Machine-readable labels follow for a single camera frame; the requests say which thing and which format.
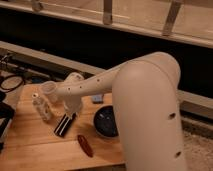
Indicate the black striped eraser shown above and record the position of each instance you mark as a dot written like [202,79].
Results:
[64,125]

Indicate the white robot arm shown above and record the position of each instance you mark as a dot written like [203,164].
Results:
[146,108]

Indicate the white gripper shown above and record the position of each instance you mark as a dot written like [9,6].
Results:
[72,106]

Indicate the black equipment at left edge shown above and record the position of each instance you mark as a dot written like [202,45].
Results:
[6,116]

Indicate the black bowl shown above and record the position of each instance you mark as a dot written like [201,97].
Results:
[104,122]

